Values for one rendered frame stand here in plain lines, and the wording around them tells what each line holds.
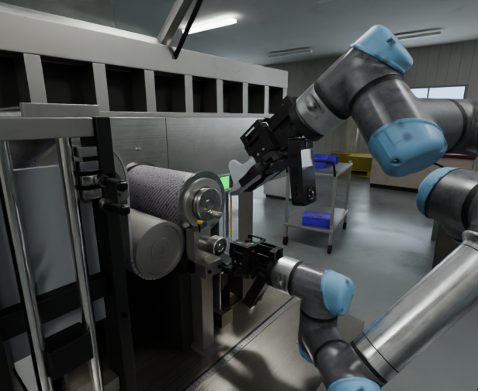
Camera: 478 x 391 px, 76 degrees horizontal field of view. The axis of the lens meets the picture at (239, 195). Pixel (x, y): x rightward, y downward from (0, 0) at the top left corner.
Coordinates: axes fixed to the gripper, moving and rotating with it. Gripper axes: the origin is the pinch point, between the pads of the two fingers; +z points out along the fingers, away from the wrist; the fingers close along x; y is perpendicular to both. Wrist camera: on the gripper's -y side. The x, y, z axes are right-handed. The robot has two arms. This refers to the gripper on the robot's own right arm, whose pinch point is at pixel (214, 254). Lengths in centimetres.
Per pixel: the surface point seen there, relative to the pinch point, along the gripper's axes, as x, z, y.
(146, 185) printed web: 11.5, 11.1, 19.2
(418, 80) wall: -851, 125, 125
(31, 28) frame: 25, 30, 54
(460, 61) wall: -855, 45, 160
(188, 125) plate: -18.7, 30.0, 32.4
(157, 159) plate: -5.2, 30.1, 22.0
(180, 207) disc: 12.8, -3.0, 16.5
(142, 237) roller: 22.2, -2.9, 12.7
